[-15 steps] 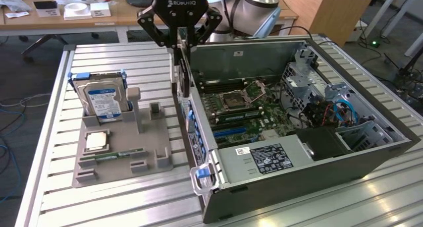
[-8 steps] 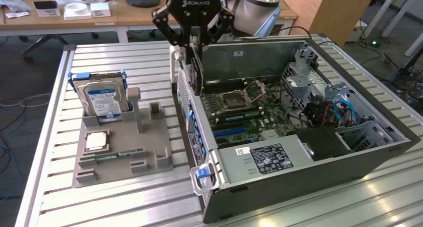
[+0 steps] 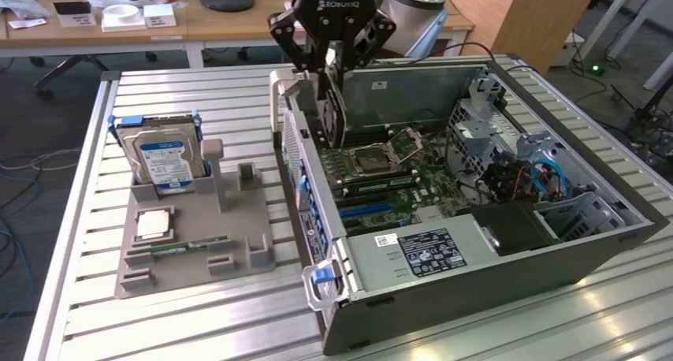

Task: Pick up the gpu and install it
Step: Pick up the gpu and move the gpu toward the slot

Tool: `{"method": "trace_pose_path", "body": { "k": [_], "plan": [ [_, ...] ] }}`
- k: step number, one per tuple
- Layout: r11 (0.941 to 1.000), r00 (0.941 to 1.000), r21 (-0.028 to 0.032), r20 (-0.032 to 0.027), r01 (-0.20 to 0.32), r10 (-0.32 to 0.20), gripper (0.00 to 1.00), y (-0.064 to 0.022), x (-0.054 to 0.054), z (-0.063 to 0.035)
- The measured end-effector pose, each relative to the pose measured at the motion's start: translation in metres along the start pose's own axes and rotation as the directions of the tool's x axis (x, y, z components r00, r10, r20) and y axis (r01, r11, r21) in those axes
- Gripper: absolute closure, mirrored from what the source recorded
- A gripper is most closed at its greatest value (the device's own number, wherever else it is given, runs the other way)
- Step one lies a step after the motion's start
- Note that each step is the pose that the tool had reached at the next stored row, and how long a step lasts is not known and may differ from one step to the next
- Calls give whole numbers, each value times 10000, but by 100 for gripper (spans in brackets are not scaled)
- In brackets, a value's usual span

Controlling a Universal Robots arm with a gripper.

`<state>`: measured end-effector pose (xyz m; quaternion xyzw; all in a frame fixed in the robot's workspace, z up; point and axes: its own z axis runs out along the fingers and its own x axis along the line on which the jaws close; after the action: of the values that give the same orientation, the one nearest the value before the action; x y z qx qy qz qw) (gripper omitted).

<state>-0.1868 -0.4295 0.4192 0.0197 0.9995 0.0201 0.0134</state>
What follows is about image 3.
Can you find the black power connector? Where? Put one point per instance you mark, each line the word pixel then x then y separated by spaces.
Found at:
pixel 500 183

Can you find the wooden desk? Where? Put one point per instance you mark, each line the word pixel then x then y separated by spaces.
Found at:
pixel 80 38
pixel 237 22

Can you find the CPU socket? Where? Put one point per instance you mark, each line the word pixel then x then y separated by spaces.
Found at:
pixel 371 158

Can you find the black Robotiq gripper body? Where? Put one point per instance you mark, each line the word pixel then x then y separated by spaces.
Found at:
pixel 337 10

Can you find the green RAM stick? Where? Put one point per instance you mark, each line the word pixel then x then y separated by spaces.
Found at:
pixel 180 246
pixel 379 185

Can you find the grey parts rack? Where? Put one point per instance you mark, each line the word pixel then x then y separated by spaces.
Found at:
pixel 237 219

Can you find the silver CPU chip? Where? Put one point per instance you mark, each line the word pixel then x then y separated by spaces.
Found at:
pixel 154 223

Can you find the blue case latch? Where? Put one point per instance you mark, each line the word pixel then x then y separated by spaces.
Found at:
pixel 323 277

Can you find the grey power supply unit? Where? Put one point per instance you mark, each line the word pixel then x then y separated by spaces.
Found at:
pixel 379 266

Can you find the device with green light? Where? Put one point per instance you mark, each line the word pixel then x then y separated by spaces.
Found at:
pixel 596 68

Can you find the white table frame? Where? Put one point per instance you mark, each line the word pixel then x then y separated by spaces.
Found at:
pixel 638 22

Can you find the plain white box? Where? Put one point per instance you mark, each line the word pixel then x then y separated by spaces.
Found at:
pixel 158 14

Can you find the white box with black top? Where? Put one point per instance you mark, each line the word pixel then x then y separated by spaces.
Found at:
pixel 77 20

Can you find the hard disk with blue carrier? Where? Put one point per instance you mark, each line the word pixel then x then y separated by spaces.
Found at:
pixel 164 160

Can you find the grey open PC case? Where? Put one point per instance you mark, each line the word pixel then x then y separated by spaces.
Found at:
pixel 473 298

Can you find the black graphics card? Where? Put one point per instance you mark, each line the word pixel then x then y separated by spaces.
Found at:
pixel 335 116

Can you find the metal socket cover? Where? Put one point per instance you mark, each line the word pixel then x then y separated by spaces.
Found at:
pixel 408 142

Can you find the white device with red dot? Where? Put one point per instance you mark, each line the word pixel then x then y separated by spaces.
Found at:
pixel 574 49

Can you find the black tripod stand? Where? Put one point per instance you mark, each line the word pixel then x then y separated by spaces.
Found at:
pixel 650 112

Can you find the slanted metal disk bay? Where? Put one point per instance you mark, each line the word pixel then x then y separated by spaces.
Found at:
pixel 584 215

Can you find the perforated metal disk bay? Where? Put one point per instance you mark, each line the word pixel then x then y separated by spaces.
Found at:
pixel 468 116

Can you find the clear plastic bag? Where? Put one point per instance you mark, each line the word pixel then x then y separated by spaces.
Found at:
pixel 21 2

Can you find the white tape roll on box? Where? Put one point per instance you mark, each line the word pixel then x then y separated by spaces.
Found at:
pixel 124 22

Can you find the black chair base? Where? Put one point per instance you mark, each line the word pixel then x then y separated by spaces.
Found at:
pixel 58 71

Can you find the wooden cabinet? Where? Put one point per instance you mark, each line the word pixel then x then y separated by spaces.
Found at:
pixel 526 22

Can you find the blue expansion slot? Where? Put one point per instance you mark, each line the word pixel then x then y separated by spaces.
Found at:
pixel 365 210

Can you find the white paper card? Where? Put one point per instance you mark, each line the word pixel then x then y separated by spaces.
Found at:
pixel 26 23

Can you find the silver chipset heat sink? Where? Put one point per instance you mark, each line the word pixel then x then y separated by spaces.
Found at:
pixel 429 214

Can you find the green motherboard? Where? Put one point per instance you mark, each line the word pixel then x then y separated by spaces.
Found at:
pixel 400 197

